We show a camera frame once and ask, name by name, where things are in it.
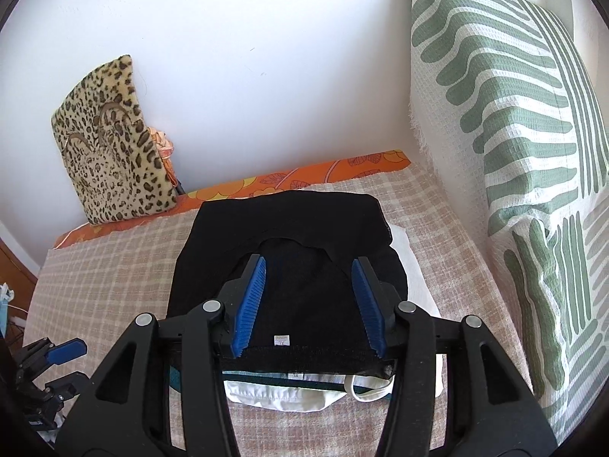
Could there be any black garment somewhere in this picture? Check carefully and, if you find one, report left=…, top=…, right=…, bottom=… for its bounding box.
left=167, top=191, right=408, bottom=377

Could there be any pink plaid blanket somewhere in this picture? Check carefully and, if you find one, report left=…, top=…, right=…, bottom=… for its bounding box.
left=25, top=165, right=528, bottom=456

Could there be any white folded garment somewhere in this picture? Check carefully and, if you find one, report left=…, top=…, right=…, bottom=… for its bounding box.
left=224, top=224, right=441, bottom=413

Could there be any orange floral bed sheet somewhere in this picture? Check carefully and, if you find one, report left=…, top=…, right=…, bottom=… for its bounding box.
left=54, top=150, right=411, bottom=250

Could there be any leopard print bag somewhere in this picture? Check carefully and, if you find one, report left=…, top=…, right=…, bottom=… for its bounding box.
left=51, top=55, right=177, bottom=225

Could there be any green striped pillow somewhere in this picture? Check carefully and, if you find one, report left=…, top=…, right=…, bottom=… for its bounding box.
left=411, top=0, right=608, bottom=439

